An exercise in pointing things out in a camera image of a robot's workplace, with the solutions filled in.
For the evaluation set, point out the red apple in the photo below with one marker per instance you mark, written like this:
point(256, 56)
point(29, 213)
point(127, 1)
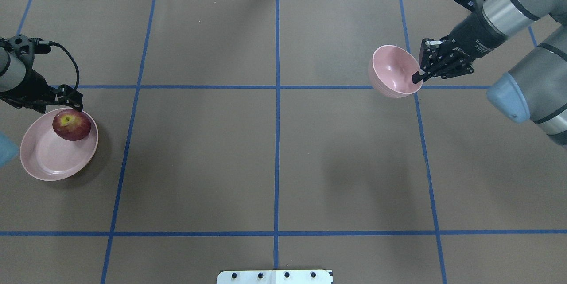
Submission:
point(71, 125)

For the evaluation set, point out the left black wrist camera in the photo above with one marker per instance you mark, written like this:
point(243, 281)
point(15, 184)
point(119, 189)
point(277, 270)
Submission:
point(25, 47)

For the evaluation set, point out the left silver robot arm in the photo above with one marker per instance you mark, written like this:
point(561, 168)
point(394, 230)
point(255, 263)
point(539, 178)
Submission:
point(13, 70)

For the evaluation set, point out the pink bowl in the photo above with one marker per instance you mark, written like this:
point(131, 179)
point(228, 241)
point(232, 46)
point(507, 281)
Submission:
point(390, 72)

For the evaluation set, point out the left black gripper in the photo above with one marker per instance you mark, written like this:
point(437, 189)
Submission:
point(27, 89)

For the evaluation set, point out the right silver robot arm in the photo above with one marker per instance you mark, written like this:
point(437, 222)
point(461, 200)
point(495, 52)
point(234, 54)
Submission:
point(534, 89)

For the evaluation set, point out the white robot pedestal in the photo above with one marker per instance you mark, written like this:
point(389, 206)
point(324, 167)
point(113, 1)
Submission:
point(299, 276)

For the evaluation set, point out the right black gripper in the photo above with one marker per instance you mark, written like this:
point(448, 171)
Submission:
point(470, 36)

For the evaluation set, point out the pink plate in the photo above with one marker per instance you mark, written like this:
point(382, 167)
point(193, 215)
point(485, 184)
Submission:
point(46, 156)

